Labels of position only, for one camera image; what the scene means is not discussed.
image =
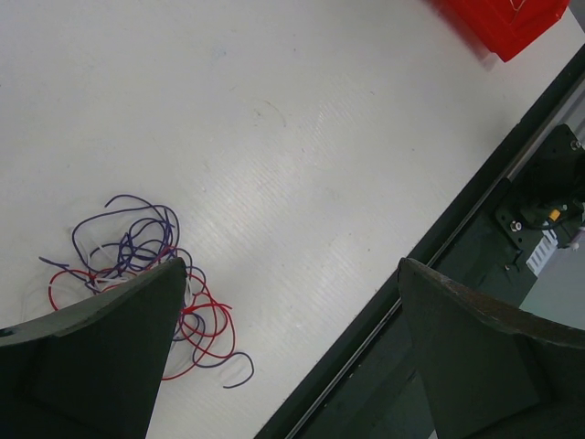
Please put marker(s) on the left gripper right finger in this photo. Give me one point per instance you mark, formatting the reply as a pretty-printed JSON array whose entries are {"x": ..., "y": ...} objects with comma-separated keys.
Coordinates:
[{"x": 490, "y": 369}]

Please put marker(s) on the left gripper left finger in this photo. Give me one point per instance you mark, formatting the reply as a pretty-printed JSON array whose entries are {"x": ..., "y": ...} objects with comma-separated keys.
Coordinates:
[{"x": 93, "y": 369}]

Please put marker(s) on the right white cable duct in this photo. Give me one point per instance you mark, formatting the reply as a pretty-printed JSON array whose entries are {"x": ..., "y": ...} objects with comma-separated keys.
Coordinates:
[{"x": 543, "y": 252}]

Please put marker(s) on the red plastic compartment bin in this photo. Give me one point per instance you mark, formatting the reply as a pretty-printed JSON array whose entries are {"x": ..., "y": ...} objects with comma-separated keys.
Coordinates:
[{"x": 502, "y": 28}]

